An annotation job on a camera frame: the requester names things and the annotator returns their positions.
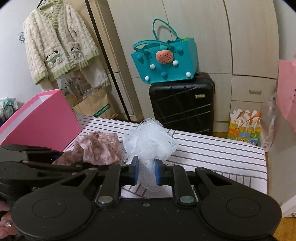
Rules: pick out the teal felt handbag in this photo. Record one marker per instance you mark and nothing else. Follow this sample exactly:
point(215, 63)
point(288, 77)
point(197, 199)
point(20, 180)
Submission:
point(158, 61)

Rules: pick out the pink cardboard storage box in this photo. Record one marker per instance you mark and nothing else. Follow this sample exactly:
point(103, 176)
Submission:
point(44, 121)

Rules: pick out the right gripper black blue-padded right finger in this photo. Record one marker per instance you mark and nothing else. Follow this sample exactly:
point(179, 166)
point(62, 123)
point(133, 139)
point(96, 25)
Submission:
point(176, 177)

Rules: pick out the pink floral cloth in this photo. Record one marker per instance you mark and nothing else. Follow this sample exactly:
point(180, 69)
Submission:
point(96, 148)

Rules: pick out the white mesh bath sponge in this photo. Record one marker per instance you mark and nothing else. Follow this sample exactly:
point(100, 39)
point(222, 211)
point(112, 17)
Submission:
point(149, 141)

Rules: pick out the cream knitted cardigan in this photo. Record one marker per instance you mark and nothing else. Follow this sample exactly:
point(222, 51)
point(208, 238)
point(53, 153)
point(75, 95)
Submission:
point(58, 42)

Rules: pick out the pink tote bag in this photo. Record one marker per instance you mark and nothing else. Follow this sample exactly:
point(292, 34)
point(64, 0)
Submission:
point(286, 91)

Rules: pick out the colourful gift bag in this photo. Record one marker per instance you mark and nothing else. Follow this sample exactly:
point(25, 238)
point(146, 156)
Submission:
point(245, 126)

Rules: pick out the black suitcase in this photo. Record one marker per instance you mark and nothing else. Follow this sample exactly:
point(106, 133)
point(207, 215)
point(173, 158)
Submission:
point(185, 105)

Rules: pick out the black clothes rack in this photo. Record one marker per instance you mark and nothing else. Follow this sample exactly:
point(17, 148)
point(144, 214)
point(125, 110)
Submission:
point(104, 33)

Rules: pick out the beige wardrobe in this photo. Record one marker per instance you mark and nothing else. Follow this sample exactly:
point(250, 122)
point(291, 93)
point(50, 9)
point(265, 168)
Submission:
point(237, 45)

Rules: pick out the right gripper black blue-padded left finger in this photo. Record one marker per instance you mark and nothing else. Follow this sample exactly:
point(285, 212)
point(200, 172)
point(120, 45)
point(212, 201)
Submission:
point(116, 177)

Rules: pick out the brown paper bag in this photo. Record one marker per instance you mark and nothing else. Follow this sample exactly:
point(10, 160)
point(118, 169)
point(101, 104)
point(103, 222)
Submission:
point(95, 102)

